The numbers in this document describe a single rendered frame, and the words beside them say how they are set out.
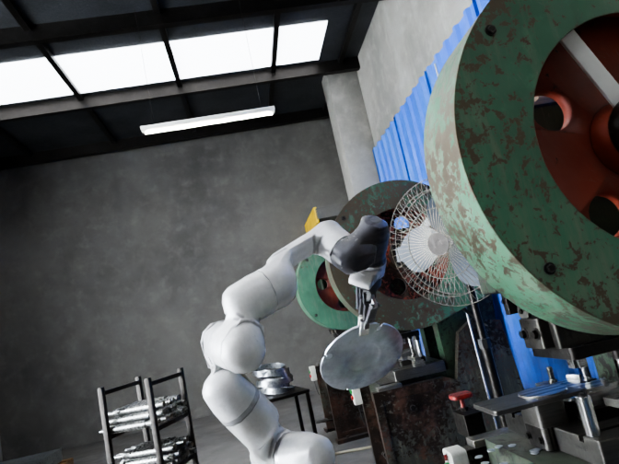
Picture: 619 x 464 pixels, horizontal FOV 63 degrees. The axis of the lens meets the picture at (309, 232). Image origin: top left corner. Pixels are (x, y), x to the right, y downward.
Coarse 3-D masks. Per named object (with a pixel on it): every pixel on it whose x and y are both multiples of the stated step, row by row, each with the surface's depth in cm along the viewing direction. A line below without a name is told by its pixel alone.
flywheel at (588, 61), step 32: (576, 32) 106; (608, 32) 112; (544, 64) 109; (576, 64) 110; (608, 64) 111; (576, 96) 109; (608, 96) 104; (544, 128) 106; (576, 128) 107; (608, 128) 103; (544, 160) 105; (576, 160) 106; (608, 160) 105; (576, 192) 104; (608, 192) 106
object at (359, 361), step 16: (352, 336) 158; (368, 336) 161; (384, 336) 163; (400, 336) 166; (336, 352) 160; (352, 352) 163; (368, 352) 166; (384, 352) 167; (400, 352) 170; (336, 368) 164; (352, 368) 167; (368, 368) 169; (384, 368) 172; (336, 384) 168; (352, 384) 171; (368, 384) 174
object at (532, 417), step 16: (496, 400) 138; (512, 400) 134; (528, 400) 131; (544, 400) 129; (560, 400) 131; (528, 416) 136; (544, 416) 130; (560, 416) 131; (528, 432) 137; (544, 432) 130; (544, 448) 130
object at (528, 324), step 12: (528, 312) 142; (528, 324) 139; (540, 324) 135; (552, 324) 133; (528, 336) 140; (540, 336) 134; (552, 336) 134; (564, 336) 132; (576, 336) 132; (588, 336) 133; (600, 336) 133; (540, 348) 136
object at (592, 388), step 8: (560, 384) 141; (568, 384) 139; (576, 384) 137; (584, 384) 135; (592, 384) 134; (600, 384) 132; (616, 384) 131; (584, 392) 131; (592, 392) 130; (600, 392) 130; (608, 392) 130; (616, 392) 131; (592, 400) 130; (600, 400) 130
